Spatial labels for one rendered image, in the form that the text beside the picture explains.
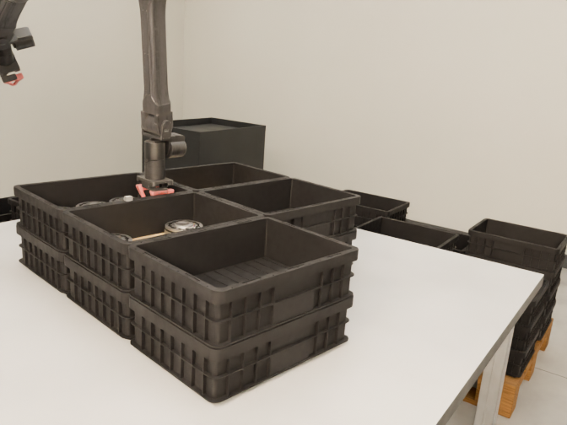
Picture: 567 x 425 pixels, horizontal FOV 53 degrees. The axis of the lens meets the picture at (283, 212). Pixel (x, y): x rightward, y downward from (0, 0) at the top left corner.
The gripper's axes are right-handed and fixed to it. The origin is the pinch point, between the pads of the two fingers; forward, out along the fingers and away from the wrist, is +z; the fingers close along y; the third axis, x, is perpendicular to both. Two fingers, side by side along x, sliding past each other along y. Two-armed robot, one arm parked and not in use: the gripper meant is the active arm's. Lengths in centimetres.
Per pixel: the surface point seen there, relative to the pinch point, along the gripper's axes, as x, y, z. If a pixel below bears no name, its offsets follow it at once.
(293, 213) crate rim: -21.4, -35.9, -4.5
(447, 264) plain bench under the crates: -81, -47, 17
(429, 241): -143, 3, 33
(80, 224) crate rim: 29.5, -21.0, -4.5
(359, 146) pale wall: -284, 176, 18
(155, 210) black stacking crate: 4.7, -9.6, -2.3
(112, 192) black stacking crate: 3.5, 20.7, -0.9
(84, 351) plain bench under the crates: 35, -37, 18
